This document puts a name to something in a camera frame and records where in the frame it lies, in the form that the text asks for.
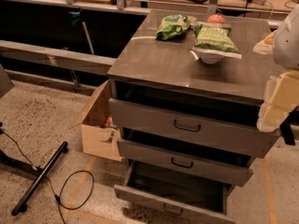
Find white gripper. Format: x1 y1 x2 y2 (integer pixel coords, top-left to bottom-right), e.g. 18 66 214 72
253 31 299 133

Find green jalapeno chip bag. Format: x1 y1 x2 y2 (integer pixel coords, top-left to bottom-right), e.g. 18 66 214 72
191 21 242 59

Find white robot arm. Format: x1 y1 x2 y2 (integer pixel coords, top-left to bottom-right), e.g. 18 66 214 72
253 5 299 133

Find white bowl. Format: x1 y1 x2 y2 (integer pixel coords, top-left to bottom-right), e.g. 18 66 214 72
198 51 224 64

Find crumpled green chip bag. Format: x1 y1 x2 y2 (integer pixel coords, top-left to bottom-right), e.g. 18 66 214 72
156 14 197 40

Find top grey drawer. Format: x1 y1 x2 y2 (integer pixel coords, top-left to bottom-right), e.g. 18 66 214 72
108 97 280 159

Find grey drawer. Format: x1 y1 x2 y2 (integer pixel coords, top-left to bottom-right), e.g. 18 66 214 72
114 161 236 224
108 97 280 159
117 138 253 187

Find red apple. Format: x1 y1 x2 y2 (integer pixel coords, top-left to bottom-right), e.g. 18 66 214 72
206 14 225 24

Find grey drawer cabinet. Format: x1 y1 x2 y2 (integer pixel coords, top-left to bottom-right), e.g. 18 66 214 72
107 8 299 224

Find middle grey drawer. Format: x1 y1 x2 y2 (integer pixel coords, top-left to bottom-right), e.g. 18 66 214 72
117 138 253 187

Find bottom grey drawer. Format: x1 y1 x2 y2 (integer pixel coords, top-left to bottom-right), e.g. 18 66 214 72
114 161 236 224

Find cardboard box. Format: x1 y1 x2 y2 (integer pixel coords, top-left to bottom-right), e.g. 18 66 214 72
70 81 122 161

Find black stand leg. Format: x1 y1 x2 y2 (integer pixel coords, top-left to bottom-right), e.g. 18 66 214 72
11 141 68 217

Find metal guard rail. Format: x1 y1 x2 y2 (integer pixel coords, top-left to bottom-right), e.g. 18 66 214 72
0 40 116 76

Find black floor cable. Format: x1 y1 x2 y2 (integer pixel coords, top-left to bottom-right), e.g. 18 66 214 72
0 121 95 224

